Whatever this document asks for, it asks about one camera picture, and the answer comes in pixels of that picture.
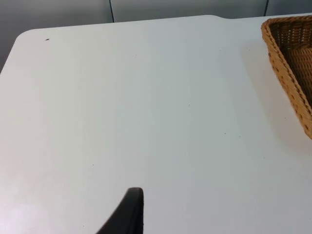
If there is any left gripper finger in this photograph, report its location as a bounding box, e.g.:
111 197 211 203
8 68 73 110
96 187 145 234

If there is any brown wicker basket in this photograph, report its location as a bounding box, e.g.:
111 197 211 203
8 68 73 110
261 15 312 140

